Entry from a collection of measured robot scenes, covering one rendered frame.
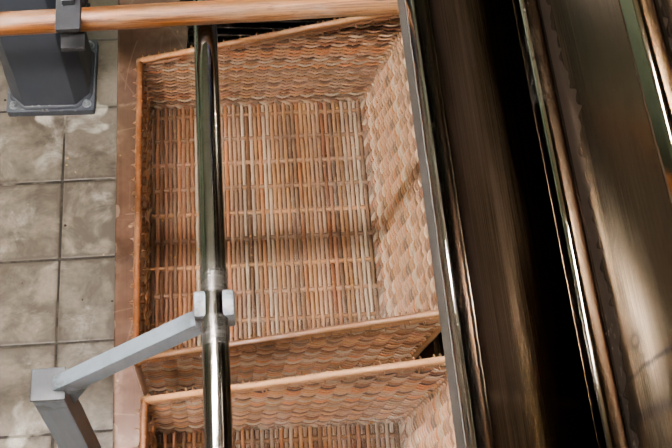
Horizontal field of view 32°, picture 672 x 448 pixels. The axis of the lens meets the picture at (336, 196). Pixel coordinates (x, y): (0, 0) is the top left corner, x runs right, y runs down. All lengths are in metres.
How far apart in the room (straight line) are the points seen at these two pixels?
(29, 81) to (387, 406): 1.33
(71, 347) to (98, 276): 0.17
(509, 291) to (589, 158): 0.14
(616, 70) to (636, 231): 0.15
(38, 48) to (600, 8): 1.78
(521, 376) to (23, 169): 1.93
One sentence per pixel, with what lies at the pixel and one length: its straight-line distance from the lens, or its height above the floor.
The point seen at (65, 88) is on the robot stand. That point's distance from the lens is 2.79.
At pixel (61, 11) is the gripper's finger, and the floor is 1.21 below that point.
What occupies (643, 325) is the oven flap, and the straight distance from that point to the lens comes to 0.96.
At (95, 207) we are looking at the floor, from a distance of 2.72.
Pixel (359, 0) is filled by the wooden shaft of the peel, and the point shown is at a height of 1.21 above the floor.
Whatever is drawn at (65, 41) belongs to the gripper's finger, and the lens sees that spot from 1.50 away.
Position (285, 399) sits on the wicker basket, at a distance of 1.74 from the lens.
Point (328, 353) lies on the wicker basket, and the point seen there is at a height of 0.72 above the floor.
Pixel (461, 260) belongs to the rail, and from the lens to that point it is 1.04.
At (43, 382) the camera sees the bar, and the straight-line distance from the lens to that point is 1.53.
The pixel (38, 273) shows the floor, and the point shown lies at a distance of 2.67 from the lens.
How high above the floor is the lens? 2.36
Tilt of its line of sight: 61 degrees down
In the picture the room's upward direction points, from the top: 4 degrees clockwise
